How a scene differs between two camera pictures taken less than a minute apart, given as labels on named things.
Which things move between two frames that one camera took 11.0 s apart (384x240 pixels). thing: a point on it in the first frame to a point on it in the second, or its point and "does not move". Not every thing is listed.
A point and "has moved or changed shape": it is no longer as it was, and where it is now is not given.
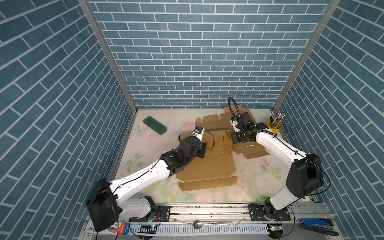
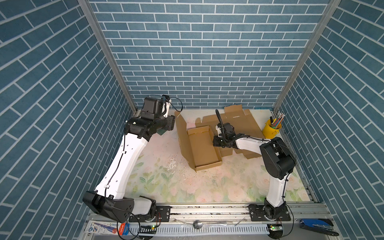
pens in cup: [275, 122] does not move
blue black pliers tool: [322, 225] does not move
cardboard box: [215, 171] has moved or changed shape
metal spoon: [198, 224] does not move
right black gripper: [234, 139] to [215, 142]
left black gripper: [203, 150] to [170, 122]
